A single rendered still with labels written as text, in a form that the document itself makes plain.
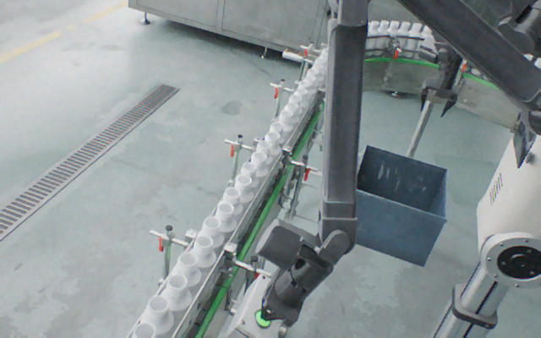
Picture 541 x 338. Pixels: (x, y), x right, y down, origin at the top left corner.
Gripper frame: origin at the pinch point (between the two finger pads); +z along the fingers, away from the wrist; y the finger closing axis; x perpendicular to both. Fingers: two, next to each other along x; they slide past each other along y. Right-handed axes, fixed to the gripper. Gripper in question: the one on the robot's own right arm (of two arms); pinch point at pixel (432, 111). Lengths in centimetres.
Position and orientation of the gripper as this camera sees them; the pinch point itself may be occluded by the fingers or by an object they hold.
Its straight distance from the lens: 167.6
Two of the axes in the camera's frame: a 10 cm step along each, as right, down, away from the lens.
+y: -9.3, -3.1, 2.0
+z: -1.5, 8.1, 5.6
